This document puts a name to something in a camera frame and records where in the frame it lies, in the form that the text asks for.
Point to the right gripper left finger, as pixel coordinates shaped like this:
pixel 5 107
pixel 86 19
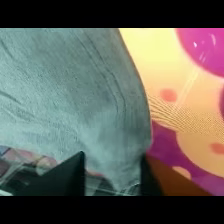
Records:
pixel 63 178

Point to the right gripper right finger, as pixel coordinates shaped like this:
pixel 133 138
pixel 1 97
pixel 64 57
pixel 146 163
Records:
pixel 160 181

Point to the grey garment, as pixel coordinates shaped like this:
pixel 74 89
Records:
pixel 66 96

